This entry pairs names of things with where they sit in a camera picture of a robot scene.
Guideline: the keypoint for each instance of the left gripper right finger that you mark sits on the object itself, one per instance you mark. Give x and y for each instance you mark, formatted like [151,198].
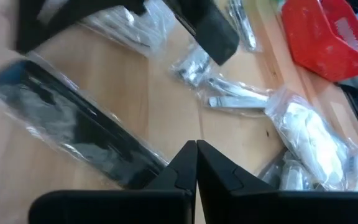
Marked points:
[259,208]

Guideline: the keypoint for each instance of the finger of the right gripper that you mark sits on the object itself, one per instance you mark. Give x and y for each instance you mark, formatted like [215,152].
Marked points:
[30,28]
[216,37]

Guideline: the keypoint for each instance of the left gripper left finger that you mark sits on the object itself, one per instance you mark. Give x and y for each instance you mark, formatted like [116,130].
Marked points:
[135,208]

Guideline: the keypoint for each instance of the cotton balls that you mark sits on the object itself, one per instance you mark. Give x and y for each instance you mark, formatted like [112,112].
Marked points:
[309,137]

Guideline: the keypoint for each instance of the black comb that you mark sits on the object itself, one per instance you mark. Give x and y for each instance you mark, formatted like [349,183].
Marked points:
[73,124]

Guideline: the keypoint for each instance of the clear bag with black parts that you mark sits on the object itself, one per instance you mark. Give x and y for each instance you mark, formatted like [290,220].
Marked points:
[238,101]

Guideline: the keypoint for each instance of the red plastic mesh basket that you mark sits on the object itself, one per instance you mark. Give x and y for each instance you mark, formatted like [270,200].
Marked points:
[315,46]

